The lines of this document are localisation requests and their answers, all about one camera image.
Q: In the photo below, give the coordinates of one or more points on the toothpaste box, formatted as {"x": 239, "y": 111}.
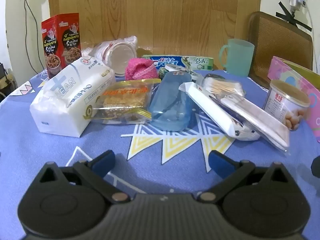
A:
{"x": 182, "y": 62}

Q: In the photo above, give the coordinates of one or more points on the pink fuzzy cloth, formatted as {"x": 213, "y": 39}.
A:
{"x": 140, "y": 68}

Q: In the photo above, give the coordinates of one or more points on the black tape cross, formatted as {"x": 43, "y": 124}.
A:
{"x": 293, "y": 17}

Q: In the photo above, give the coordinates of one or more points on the blue printed tablecloth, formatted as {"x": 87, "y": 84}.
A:
{"x": 160, "y": 145}

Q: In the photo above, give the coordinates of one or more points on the bagged disposable plastic cups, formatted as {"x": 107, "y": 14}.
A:
{"x": 117, "y": 55}

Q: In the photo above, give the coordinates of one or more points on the large white tissue pack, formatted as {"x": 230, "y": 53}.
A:
{"x": 67, "y": 97}

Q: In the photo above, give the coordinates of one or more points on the pink biscuit tin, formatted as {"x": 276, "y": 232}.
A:
{"x": 297, "y": 77}

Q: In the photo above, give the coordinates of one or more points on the wooden board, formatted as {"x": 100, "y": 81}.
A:
{"x": 155, "y": 15}

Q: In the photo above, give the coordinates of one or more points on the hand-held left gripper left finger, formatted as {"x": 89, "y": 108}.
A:
{"x": 105, "y": 163}

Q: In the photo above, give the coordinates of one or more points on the blue plastic case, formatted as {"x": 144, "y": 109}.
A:
{"x": 172, "y": 102}

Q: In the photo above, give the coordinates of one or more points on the cotton swab pack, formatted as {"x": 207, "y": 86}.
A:
{"x": 225, "y": 86}

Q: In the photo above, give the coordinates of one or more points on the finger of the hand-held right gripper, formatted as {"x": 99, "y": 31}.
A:
{"x": 316, "y": 165}

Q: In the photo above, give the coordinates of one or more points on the clear packet of white sheets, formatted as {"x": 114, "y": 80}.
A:
{"x": 257, "y": 120}

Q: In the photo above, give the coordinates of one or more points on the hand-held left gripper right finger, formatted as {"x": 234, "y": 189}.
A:
{"x": 218, "y": 161}

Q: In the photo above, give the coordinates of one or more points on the long white printed packet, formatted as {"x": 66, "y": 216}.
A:
{"x": 212, "y": 107}

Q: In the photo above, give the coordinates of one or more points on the clear noodle snack packet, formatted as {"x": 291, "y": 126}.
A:
{"x": 125, "y": 100}

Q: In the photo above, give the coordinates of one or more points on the dark object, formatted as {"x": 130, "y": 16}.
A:
{"x": 5, "y": 80}

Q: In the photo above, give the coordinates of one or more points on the snack can with paper label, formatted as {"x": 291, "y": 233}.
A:
{"x": 285, "y": 102}

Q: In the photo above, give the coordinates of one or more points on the green patterned pocket tissue pack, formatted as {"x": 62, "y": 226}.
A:
{"x": 175, "y": 68}

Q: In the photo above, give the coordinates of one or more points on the red snack box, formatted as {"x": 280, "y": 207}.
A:
{"x": 62, "y": 40}

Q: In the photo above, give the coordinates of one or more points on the green plastic cup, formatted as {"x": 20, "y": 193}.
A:
{"x": 237, "y": 57}

